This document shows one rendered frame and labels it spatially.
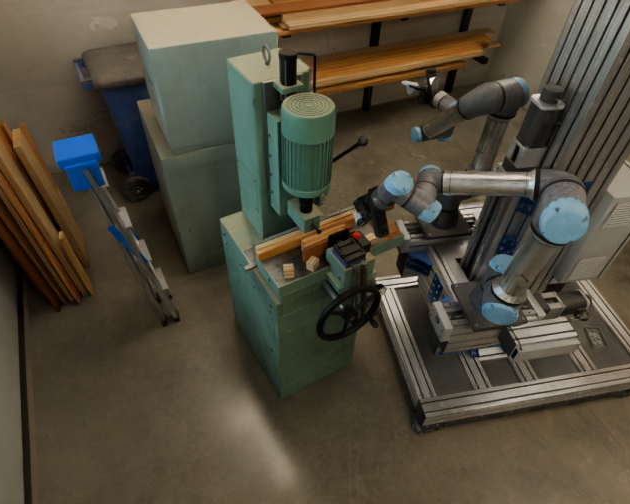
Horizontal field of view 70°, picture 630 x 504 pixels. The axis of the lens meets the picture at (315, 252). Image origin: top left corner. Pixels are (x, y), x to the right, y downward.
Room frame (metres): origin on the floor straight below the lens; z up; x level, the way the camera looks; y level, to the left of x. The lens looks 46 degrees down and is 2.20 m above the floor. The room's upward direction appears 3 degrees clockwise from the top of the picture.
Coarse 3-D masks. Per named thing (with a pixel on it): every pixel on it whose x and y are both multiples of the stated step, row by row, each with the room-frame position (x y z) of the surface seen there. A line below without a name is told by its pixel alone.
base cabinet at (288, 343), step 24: (240, 264) 1.36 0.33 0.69; (240, 288) 1.39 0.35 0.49; (240, 312) 1.43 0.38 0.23; (264, 312) 1.15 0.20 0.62; (312, 312) 1.15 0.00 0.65; (264, 336) 1.17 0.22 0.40; (288, 336) 1.08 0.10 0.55; (312, 336) 1.15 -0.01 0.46; (264, 360) 1.19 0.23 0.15; (288, 360) 1.08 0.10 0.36; (312, 360) 1.15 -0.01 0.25; (336, 360) 1.23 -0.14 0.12; (288, 384) 1.08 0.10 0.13
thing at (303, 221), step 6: (294, 198) 1.38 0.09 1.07; (288, 204) 1.36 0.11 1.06; (294, 204) 1.34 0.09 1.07; (288, 210) 1.36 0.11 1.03; (294, 210) 1.32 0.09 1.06; (312, 210) 1.31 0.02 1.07; (294, 216) 1.32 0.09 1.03; (300, 216) 1.28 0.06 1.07; (306, 216) 1.28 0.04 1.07; (312, 216) 1.28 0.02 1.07; (318, 216) 1.29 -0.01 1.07; (300, 222) 1.28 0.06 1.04; (306, 222) 1.26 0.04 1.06; (312, 222) 1.27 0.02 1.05; (318, 222) 1.29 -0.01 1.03; (300, 228) 1.28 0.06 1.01; (306, 228) 1.26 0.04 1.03; (312, 228) 1.27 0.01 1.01
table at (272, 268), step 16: (368, 224) 1.44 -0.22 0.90; (384, 240) 1.34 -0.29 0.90; (400, 240) 1.38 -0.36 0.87; (272, 256) 1.22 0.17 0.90; (288, 256) 1.23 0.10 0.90; (320, 256) 1.23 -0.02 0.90; (272, 272) 1.14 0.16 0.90; (304, 272) 1.14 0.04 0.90; (320, 272) 1.16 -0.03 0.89; (288, 288) 1.08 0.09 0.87; (336, 288) 1.11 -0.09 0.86
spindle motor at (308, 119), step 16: (304, 96) 1.36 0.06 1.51; (320, 96) 1.37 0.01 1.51; (288, 112) 1.26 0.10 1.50; (304, 112) 1.26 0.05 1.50; (320, 112) 1.27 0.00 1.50; (288, 128) 1.25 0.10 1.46; (304, 128) 1.23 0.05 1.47; (320, 128) 1.24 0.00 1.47; (288, 144) 1.25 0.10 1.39; (304, 144) 1.23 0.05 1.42; (320, 144) 1.24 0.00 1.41; (288, 160) 1.25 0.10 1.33; (304, 160) 1.23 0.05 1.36; (320, 160) 1.24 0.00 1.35; (288, 176) 1.25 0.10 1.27; (304, 176) 1.23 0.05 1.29; (320, 176) 1.25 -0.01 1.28; (288, 192) 1.25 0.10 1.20; (304, 192) 1.23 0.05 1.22; (320, 192) 1.24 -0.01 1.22
